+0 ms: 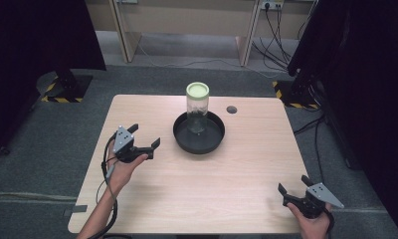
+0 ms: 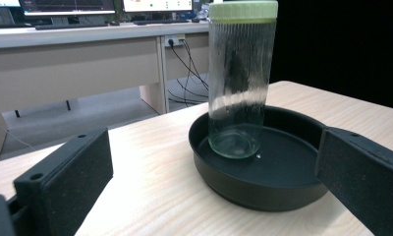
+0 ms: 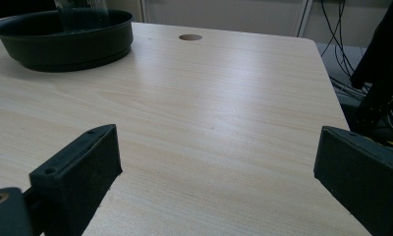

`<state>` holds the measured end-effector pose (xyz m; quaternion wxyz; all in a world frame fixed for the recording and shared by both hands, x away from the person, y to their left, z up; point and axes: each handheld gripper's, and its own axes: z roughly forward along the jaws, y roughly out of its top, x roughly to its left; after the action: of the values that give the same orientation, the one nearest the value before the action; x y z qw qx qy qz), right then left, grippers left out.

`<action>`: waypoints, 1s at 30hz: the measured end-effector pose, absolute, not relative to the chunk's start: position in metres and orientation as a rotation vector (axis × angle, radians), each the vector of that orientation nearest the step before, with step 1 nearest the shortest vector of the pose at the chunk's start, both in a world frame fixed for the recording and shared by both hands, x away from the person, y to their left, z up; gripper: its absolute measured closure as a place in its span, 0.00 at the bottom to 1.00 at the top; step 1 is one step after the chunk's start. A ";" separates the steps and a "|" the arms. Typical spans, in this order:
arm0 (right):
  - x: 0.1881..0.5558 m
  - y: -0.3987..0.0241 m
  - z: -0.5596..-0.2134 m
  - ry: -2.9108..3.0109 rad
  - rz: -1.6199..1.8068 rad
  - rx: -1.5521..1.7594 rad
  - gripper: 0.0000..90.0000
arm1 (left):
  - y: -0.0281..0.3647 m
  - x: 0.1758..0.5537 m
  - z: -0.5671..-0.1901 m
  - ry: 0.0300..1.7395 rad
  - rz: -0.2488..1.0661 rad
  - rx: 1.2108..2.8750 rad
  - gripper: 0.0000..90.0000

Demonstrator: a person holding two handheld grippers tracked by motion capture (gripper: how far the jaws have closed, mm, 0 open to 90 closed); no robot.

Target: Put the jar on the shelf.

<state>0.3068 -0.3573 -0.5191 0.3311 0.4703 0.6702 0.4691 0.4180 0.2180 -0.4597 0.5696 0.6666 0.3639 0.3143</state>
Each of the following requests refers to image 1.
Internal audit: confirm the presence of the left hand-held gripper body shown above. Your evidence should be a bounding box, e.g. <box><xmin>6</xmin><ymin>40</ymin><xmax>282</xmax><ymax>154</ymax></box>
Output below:
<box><xmin>112</xmin><ymin>124</ymin><xmax>154</xmax><ymax>164</ymax></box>

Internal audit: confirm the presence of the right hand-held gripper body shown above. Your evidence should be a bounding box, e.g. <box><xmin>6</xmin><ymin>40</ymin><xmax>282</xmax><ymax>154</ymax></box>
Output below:
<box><xmin>282</xmin><ymin>181</ymin><xmax>345</xmax><ymax>220</ymax></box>

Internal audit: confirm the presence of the black round tray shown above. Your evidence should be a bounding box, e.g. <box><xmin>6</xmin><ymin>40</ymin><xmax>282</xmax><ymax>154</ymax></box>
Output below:
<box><xmin>172</xmin><ymin>111</ymin><xmax>227</xmax><ymax>155</ymax></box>

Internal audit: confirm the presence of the clear jar with green lid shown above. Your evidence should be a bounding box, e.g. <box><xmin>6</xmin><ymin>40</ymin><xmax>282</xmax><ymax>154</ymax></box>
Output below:
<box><xmin>185</xmin><ymin>81</ymin><xmax>211</xmax><ymax>134</ymax></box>

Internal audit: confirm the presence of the person's left hand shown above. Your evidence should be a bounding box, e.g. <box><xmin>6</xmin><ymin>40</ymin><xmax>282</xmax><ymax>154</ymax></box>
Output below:
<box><xmin>104</xmin><ymin>140</ymin><xmax>149</xmax><ymax>197</ymax></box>

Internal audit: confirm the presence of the person's right hand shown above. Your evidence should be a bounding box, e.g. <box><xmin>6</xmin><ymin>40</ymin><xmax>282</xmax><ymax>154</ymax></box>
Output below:
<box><xmin>286</xmin><ymin>201</ymin><xmax>334</xmax><ymax>239</ymax></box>

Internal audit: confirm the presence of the black stand base striped tape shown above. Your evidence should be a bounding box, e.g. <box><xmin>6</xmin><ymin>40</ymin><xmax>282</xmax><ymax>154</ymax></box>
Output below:
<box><xmin>272</xmin><ymin>73</ymin><xmax>321</xmax><ymax>111</ymax></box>
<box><xmin>36</xmin><ymin>68</ymin><xmax>94</xmax><ymax>105</ymax></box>

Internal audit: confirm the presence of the grey floor tape piece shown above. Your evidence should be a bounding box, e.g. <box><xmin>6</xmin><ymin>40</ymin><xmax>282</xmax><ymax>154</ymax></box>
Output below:
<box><xmin>63</xmin><ymin>204</ymin><xmax>89</xmax><ymax>218</ymax></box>

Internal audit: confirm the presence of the black curtain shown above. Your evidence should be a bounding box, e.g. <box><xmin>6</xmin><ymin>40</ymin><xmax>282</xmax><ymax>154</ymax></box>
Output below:
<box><xmin>287</xmin><ymin>0</ymin><xmax>398</xmax><ymax>239</ymax></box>
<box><xmin>0</xmin><ymin>0</ymin><xmax>107</xmax><ymax>159</ymax></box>

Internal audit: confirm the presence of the light wooden desk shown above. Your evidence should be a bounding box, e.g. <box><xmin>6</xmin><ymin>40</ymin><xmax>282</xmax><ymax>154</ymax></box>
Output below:
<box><xmin>85</xmin><ymin>0</ymin><xmax>318</xmax><ymax>68</ymax></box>

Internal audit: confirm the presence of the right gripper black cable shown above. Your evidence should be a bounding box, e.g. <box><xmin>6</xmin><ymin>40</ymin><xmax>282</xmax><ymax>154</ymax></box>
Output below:
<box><xmin>323</xmin><ymin>208</ymin><xmax>337</xmax><ymax>237</ymax></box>

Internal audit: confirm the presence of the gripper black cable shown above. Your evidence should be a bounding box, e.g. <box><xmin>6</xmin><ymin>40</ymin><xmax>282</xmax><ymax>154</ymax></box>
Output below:
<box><xmin>87</xmin><ymin>131</ymin><xmax>119</xmax><ymax>239</ymax></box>
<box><xmin>323</xmin><ymin>208</ymin><xmax>337</xmax><ymax>237</ymax></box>

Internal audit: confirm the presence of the black floor cable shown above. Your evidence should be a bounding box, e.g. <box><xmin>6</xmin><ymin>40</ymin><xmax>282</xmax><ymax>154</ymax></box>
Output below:
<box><xmin>293</xmin><ymin>114</ymin><xmax>326</xmax><ymax>184</ymax></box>

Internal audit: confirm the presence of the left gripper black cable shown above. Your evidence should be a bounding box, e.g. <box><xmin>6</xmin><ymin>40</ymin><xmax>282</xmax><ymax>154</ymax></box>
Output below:
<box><xmin>87</xmin><ymin>131</ymin><xmax>119</xmax><ymax>239</ymax></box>

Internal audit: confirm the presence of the white floor cable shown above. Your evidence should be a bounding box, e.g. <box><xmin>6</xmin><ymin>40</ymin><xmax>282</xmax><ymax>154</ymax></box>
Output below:
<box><xmin>136</xmin><ymin>42</ymin><xmax>290</xmax><ymax>80</ymax></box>

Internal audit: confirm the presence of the bundle of black cables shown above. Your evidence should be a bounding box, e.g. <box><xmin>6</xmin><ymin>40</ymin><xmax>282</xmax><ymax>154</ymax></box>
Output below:
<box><xmin>251</xmin><ymin>3</ymin><xmax>318</xmax><ymax>73</ymax></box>

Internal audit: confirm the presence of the white wall power outlet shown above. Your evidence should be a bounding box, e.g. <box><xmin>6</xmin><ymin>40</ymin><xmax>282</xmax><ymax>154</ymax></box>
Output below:
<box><xmin>260</xmin><ymin>0</ymin><xmax>285</xmax><ymax>11</ymax></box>

